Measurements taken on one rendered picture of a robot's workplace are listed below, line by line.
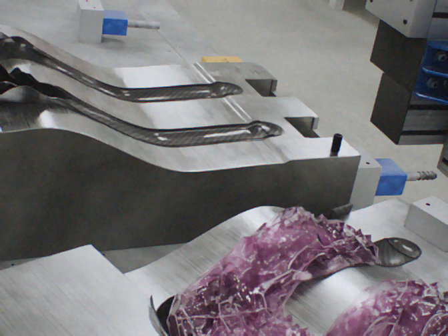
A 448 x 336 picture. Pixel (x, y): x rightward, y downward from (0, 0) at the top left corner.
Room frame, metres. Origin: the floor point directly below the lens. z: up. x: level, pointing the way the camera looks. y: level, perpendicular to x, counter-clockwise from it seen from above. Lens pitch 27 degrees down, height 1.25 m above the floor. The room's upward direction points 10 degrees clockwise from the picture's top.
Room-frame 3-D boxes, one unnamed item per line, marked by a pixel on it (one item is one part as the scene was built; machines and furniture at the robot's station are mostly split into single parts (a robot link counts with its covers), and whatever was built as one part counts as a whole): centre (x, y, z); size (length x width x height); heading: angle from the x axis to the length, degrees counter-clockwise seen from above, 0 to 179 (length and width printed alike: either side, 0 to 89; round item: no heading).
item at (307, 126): (0.84, -0.09, 0.87); 0.05 x 0.05 x 0.04; 28
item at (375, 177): (0.88, -0.19, 0.83); 0.13 x 0.05 x 0.05; 113
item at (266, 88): (0.93, -0.04, 0.87); 0.05 x 0.05 x 0.04; 28
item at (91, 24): (1.26, 0.20, 0.83); 0.13 x 0.05 x 0.05; 109
